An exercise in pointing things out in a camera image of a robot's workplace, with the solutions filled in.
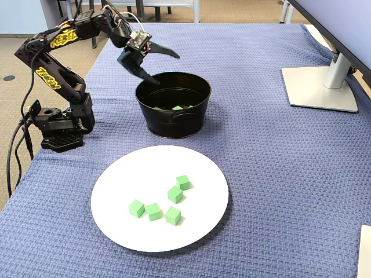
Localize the dark computer monitor screen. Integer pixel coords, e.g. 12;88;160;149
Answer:
286;0;371;78

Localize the white round plate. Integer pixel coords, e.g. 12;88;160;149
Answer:
90;144;230;253

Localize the red white servo wire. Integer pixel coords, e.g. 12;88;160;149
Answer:
111;5;151;54

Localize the silver monitor stand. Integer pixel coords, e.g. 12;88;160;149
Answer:
281;50;359;114

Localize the white flat object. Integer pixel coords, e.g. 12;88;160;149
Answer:
357;224;371;278

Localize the blue woven tablecloth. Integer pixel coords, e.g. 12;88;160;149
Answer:
0;22;371;278

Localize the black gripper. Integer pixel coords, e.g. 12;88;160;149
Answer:
117;41;181;86

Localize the black metal bucket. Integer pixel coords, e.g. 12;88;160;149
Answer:
135;71;212;140

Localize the white desk with leg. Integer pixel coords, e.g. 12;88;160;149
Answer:
139;0;201;24

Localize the white table leg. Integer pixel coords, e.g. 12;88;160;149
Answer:
278;0;294;24
66;0;77;21

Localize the thin black camera cable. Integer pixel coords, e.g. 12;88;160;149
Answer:
19;0;137;122

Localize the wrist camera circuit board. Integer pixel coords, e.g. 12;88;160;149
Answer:
126;28;152;53

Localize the thick black power cable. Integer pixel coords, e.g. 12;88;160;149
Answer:
13;127;34;188
5;115;30;198

